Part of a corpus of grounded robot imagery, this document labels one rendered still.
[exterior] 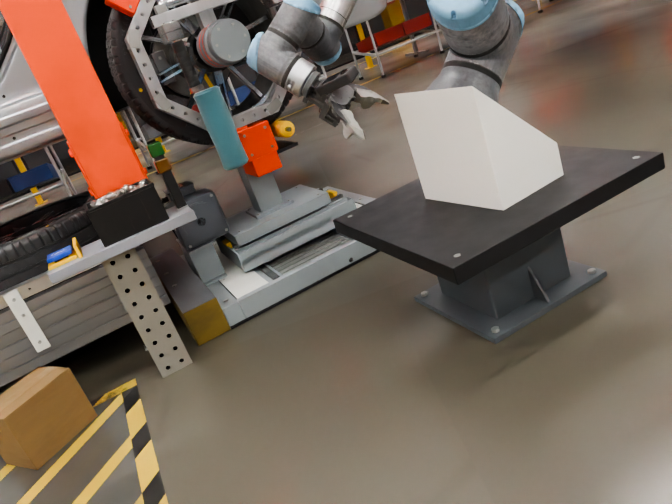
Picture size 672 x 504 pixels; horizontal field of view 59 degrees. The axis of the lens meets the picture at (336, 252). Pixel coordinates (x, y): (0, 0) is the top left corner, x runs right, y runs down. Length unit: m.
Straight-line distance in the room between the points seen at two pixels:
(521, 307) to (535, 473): 0.53
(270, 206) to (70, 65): 0.86
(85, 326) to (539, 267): 1.44
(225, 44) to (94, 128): 0.47
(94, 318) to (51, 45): 0.86
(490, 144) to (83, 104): 1.20
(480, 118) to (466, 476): 0.73
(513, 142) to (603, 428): 0.63
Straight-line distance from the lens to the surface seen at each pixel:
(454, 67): 1.50
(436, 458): 1.24
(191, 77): 1.86
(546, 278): 1.62
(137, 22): 2.07
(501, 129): 1.39
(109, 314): 2.15
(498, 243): 1.26
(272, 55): 1.55
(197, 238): 2.20
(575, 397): 1.30
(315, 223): 2.27
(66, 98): 1.97
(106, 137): 1.97
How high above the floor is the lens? 0.82
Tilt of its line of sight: 21 degrees down
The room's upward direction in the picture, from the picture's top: 20 degrees counter-clockwise
